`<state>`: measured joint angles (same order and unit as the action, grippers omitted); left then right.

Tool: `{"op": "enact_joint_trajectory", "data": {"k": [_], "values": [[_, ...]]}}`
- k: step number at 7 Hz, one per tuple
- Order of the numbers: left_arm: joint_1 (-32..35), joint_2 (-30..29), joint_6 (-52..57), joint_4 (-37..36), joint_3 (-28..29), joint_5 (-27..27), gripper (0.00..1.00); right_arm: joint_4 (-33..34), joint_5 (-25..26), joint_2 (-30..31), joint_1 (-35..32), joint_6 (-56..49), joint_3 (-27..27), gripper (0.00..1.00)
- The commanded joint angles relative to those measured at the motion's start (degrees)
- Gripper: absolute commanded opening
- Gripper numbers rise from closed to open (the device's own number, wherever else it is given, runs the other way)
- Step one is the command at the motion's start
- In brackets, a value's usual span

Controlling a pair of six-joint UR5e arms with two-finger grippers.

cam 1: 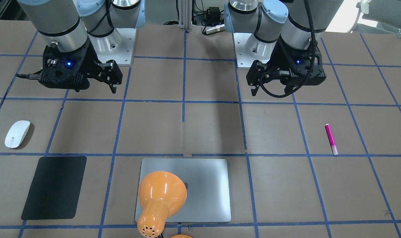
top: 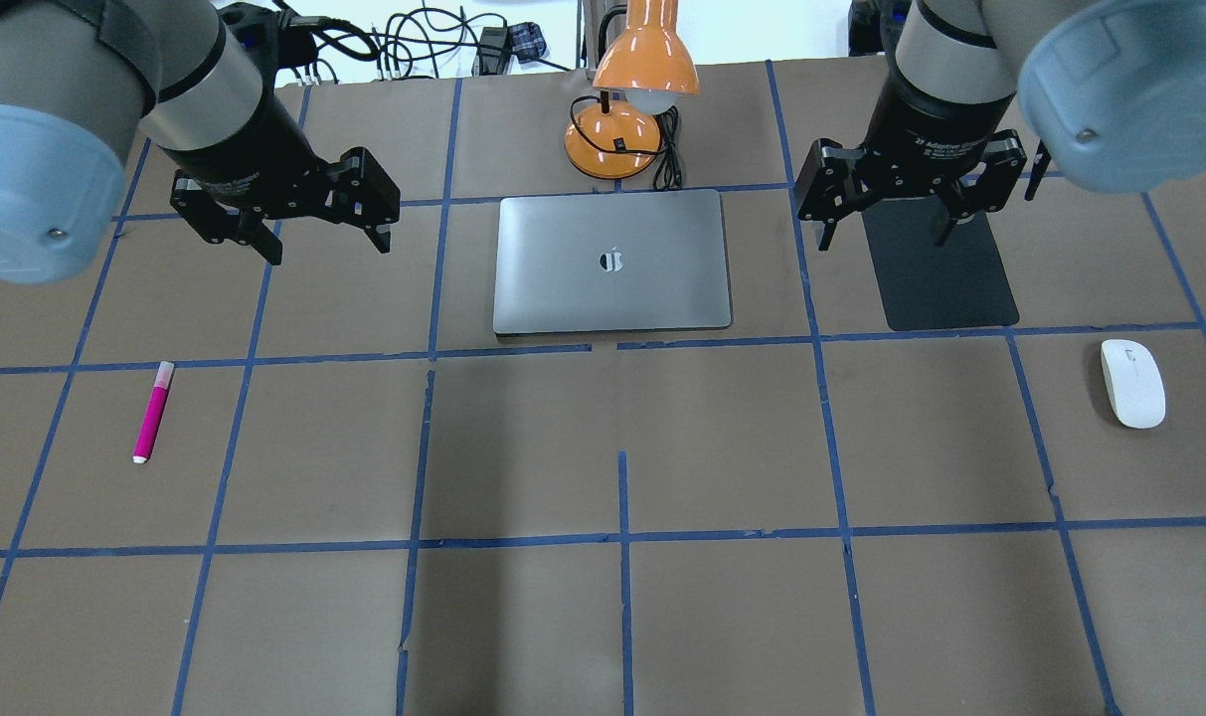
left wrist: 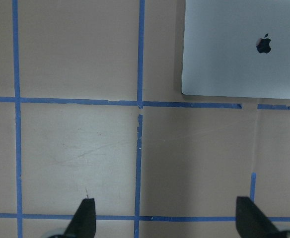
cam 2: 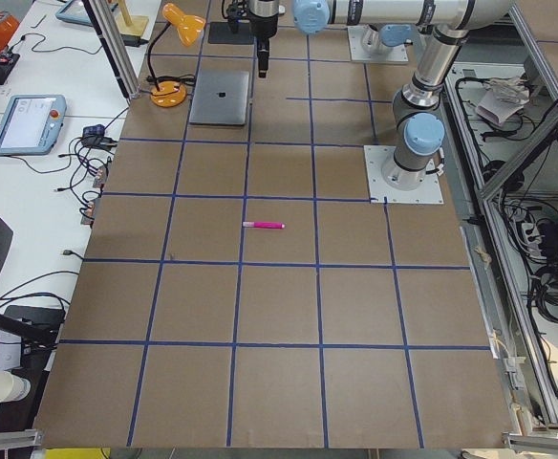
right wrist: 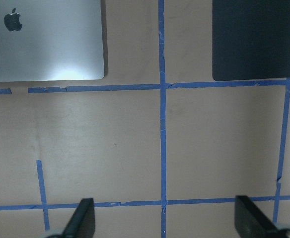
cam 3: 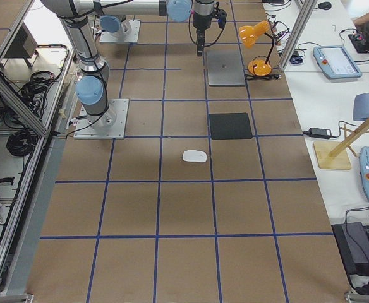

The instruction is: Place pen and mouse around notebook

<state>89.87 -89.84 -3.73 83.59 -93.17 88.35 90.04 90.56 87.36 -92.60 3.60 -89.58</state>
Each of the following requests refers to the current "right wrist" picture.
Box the black mousepad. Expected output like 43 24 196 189
212 0 290 81

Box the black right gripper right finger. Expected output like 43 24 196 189
234 195 279 238

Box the silver apple laptop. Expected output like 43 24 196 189
0 0 105 82

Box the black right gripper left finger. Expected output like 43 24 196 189
62 198 96 238

